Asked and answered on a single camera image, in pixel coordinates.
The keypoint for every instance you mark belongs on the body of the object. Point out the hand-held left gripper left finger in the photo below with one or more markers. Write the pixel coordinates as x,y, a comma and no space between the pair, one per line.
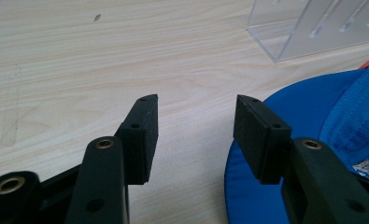
135,146

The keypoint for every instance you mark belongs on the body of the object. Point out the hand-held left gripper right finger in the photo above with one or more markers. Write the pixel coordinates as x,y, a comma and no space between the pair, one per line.
263,146

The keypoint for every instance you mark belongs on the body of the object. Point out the clear acrylic rack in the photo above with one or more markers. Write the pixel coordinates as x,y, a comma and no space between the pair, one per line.
328,37

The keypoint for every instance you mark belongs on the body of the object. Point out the blue and orange cap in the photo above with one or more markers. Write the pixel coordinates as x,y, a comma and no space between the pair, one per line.
300,105

